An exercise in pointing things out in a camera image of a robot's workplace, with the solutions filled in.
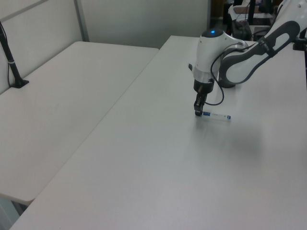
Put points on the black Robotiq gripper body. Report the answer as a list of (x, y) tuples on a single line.
[(204, 86)]

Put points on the grey aluminium partition post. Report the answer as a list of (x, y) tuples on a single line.
[(82, 21)]

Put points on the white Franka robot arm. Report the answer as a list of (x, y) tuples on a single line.
[(206, 55)]

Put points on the black pole with clamp base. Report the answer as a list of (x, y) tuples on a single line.
[(12, 64)]

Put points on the white marker with blue cap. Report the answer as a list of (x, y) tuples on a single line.
[(216, 115)]

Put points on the black table clamp mount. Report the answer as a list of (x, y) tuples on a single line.
[(299, 44)]

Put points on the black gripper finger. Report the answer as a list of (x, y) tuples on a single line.
[(198, 106), (205, 98)]

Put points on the cluttered background desk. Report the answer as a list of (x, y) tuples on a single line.
[(239, 26)]

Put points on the white side table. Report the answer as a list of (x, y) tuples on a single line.
[(72, 95)]

